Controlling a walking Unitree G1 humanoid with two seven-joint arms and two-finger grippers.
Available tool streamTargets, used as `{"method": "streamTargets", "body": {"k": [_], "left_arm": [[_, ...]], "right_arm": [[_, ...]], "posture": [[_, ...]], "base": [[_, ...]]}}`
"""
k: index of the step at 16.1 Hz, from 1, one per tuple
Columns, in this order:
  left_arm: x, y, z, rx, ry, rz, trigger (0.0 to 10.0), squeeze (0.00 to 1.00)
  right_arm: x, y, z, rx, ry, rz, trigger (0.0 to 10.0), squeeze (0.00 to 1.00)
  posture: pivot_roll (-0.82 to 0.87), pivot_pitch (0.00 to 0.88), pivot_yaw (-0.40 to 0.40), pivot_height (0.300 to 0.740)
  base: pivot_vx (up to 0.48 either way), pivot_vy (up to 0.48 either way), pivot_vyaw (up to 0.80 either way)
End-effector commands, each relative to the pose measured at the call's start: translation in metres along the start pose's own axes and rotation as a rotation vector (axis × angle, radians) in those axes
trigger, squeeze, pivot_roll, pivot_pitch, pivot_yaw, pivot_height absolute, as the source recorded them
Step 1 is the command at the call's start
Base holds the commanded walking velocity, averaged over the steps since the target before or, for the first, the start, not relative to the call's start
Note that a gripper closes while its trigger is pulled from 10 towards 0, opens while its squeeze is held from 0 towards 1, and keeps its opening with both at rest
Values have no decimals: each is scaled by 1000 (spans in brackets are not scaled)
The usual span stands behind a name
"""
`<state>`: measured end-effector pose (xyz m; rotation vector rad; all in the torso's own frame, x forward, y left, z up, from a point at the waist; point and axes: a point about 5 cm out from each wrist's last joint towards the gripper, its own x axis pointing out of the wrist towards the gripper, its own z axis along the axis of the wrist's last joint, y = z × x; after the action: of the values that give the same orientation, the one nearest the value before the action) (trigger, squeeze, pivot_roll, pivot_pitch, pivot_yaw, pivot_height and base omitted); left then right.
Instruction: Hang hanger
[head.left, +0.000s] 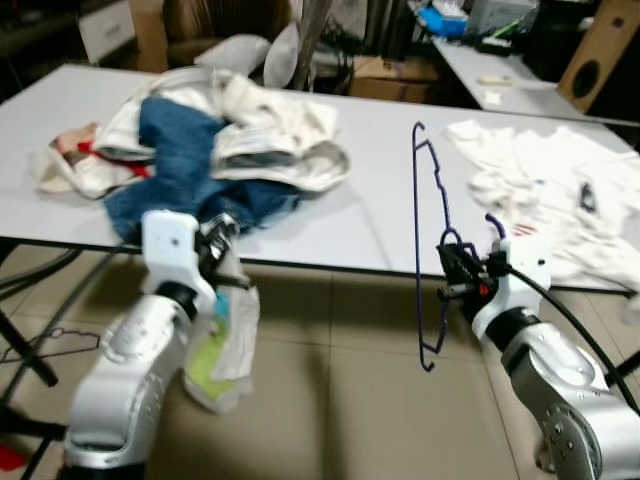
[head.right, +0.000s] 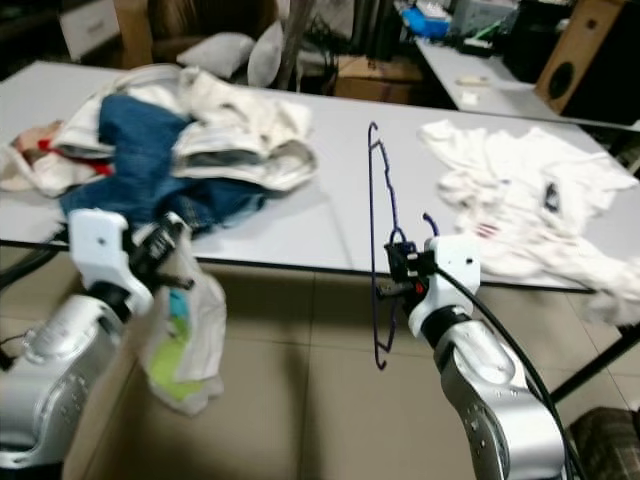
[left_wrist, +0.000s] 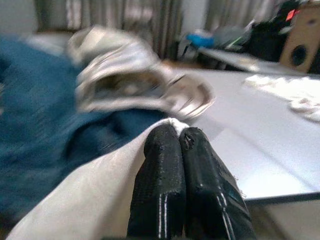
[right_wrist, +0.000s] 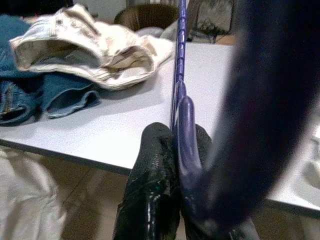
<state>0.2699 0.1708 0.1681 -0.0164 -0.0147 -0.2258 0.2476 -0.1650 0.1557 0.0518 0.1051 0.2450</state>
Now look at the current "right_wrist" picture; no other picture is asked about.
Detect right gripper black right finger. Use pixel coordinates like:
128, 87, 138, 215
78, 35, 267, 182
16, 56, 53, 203
194, 123, 213, 175

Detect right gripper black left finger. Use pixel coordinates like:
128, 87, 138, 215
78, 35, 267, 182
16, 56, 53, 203
112, 121, 181, 240

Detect blue plastic hanger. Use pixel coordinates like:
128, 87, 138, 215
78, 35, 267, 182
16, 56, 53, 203
169, 0, 320, 240

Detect cream cloth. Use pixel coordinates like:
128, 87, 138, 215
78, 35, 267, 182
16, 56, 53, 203
298, 132, 320, 193

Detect blue jeans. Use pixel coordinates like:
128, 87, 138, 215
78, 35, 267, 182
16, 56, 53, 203
0, 13, 102, 126

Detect light grey cloth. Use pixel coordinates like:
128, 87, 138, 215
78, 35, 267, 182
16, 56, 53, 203
137, 23, 177, 41

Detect grey mottled fabric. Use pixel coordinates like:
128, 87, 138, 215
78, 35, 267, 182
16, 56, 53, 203
186, 0, 241, 45

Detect pale grey cloth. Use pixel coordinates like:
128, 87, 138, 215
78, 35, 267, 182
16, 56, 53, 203
0, 146, 68, 240

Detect cream trousers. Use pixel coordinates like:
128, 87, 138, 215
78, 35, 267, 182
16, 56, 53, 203
8, 3, 176, 91

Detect brown wicker chair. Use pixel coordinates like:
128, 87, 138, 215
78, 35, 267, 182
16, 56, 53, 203
113, 4, 180, 33

